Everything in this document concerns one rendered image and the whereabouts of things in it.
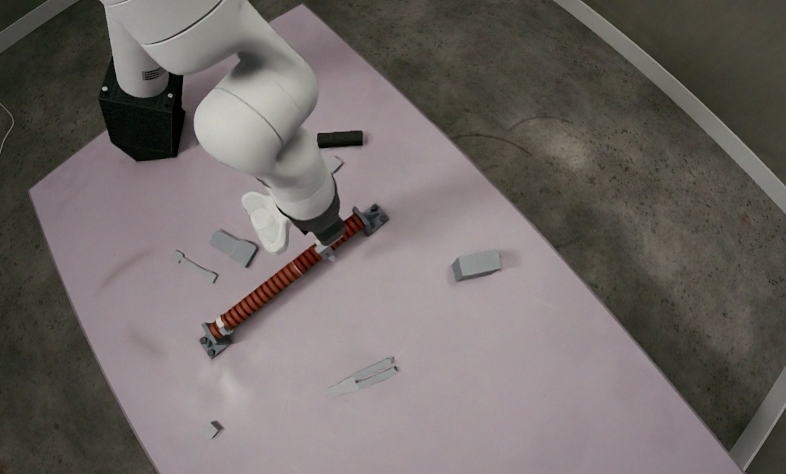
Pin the white band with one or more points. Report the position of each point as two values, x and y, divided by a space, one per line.
331 257
222 328

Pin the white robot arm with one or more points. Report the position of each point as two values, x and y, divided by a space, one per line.
248 119

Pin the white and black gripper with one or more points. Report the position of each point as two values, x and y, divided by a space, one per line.
318 214

